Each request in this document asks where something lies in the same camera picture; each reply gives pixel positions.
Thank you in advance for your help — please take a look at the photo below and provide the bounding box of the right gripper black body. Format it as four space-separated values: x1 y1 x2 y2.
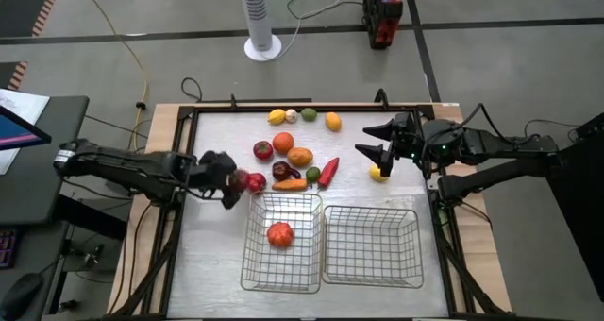
389 111 426 164

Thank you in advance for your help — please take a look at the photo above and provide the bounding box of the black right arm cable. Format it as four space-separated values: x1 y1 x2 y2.
464 102 516 147

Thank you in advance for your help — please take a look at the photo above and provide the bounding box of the black desk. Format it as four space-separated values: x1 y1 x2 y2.
0 95 91 226

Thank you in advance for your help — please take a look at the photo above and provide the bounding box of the red chili pepper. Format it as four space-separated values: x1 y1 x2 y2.
316 157 341 190

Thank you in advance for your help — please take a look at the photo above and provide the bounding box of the metal wire basket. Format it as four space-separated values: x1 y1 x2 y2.
240 192 325 295
322 205 425 290

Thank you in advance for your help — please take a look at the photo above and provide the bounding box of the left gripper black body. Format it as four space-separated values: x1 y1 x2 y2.
191 149 238 198

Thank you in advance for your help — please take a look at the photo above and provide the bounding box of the white cable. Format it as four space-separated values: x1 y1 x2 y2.
261 0 365 61

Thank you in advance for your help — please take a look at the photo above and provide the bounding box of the orange-yellow lemon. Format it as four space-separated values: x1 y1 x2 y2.
325 111 343 133

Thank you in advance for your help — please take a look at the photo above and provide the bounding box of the red bell pepper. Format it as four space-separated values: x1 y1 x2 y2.
245 172 268 194

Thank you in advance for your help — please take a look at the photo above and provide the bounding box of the small yellow lemon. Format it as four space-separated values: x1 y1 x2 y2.
369 164 391 184

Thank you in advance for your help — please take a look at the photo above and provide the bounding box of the round orange fruit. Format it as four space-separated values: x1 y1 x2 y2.
272 131 295 155

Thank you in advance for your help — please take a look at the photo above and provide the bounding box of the white tower fan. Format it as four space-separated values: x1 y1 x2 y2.
238 0 283 62

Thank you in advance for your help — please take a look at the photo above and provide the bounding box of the dark purple eggplant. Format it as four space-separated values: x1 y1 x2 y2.
272 160 302 182

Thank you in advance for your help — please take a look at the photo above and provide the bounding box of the yellow floor cable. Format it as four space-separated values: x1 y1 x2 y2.
76 0 150 151

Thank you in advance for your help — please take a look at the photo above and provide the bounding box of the wooden table board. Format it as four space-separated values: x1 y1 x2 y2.
107 102 513 315

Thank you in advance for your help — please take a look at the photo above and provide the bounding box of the orange carrot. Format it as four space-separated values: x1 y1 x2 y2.
271 177 310 193

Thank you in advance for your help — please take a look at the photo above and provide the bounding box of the black stand cover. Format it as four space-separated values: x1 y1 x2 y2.
546 111 604 303

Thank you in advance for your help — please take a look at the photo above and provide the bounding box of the red and black power unit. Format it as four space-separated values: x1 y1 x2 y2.
361 0 404 51

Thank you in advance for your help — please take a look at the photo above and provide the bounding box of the black floor bar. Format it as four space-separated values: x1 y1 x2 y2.
196 97 313 105

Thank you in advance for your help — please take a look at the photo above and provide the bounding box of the dark keyboard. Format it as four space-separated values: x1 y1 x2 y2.
0 228 18 270

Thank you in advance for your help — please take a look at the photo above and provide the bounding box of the thin black cable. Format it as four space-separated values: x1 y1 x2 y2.
83 114 150 141

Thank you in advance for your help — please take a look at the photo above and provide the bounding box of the red tomato with green stalk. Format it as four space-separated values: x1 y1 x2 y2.
252 140 275 162

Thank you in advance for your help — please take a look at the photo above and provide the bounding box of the white paper sheet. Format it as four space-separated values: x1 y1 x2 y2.
0 88 51 176

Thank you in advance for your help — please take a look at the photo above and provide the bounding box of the black cable loop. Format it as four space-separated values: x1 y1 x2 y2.
180 76 205 103

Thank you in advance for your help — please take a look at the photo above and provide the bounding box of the smooth orange oval produce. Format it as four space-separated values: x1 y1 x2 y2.
286 146 314 168

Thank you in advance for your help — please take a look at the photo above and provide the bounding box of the orange pumpkin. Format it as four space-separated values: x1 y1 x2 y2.
266 221 295 249

